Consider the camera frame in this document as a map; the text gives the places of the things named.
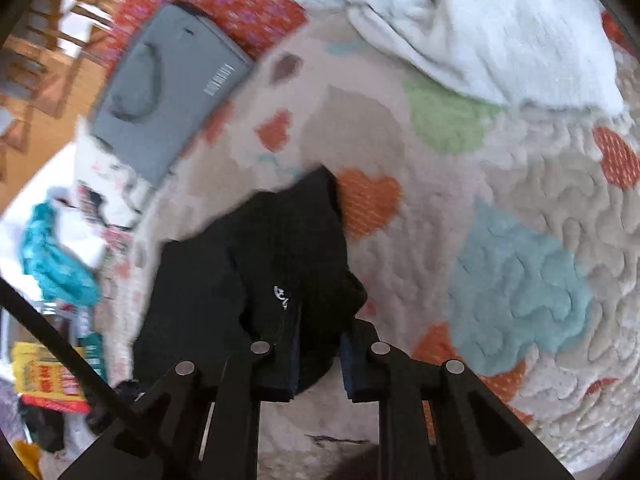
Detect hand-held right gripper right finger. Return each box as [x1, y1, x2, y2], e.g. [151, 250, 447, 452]
[340, 319, 576, 480]

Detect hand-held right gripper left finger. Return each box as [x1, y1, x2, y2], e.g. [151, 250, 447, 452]
[60, 304, 302, 480]

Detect black pants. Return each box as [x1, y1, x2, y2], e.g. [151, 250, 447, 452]
[132, 164, 368, 396]

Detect teal box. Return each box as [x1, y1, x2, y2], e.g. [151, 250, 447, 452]
[79, 332, 109, 382]

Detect plain white pillow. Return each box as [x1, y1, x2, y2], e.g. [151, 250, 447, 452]
[50, 185, 108, 271]

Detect yellow package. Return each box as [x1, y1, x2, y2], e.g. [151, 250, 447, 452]
[11, 342, 92, 413]

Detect white printed pillow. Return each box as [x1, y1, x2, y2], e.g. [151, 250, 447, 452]
[75, 135, 151, 233]

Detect teal star-print cloth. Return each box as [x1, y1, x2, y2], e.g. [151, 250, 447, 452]
[20, 200, 101, 308]

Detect grey laptop bag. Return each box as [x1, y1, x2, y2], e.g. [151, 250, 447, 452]
[89, 2, 257, 186]

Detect white fleece blanket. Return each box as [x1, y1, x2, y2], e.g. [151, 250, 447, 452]
[277, 0, 626, 116]

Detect black cable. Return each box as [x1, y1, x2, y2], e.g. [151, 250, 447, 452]
[0, 279, 188, 480]

